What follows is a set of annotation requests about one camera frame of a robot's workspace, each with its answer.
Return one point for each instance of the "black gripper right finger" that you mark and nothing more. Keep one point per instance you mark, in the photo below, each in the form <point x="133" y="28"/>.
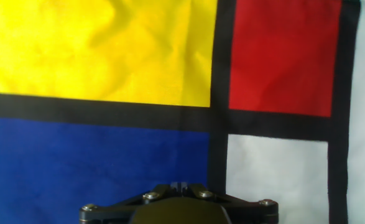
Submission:
<point x="250" y="211"/>

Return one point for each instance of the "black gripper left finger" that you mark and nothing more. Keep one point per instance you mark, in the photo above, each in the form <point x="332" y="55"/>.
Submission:
<point x="113" y="211"/>

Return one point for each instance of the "colour block tablecloth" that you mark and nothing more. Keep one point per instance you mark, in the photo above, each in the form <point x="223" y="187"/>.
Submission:
<point x="76" y="46"/>

